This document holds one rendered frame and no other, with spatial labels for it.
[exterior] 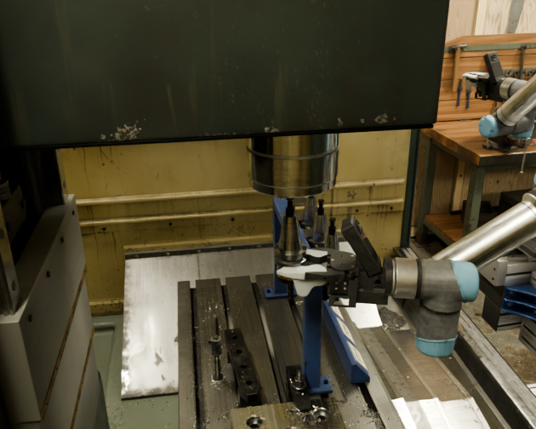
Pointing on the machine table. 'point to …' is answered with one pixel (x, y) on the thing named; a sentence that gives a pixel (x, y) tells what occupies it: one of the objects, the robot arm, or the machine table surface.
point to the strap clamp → (297, 388)
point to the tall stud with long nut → (216, 356)
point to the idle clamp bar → (251, 392)
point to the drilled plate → (271, 414)
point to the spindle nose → (293, 164)
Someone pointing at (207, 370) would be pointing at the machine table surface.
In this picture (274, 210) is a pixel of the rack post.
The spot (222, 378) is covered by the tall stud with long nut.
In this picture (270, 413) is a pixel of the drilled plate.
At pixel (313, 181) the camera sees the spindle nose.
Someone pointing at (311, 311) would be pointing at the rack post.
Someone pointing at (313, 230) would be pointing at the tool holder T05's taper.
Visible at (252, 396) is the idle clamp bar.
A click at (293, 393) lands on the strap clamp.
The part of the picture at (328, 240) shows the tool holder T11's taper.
